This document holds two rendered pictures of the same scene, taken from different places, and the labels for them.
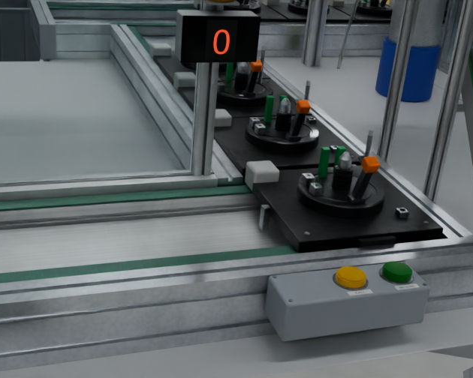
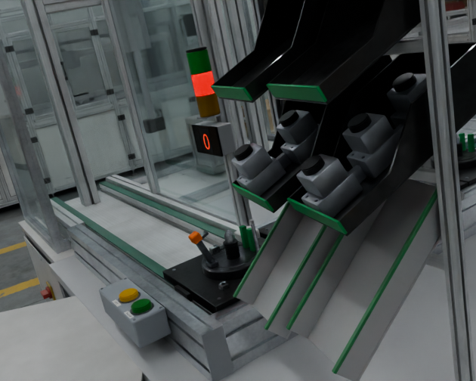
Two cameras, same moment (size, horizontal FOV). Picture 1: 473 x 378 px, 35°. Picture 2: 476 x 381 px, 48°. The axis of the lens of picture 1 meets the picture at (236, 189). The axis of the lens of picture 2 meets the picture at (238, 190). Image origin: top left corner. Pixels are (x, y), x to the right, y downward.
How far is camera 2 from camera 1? 1.55 m
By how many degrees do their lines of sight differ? 76
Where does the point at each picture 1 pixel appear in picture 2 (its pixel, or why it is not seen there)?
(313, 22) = not seen: outside the picture
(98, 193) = (205, 221)
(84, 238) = (174, 240)
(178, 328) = not seen: hidden behind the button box
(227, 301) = not seen: hidden behind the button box
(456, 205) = (412, 340)
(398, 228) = (202, 292)
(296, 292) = (110, 288)
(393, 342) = (147, 356)
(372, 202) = (215, 270)
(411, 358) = (131, 367)
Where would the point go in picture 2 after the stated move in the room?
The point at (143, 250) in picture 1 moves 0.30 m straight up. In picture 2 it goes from (170, 253) to (142, 144)
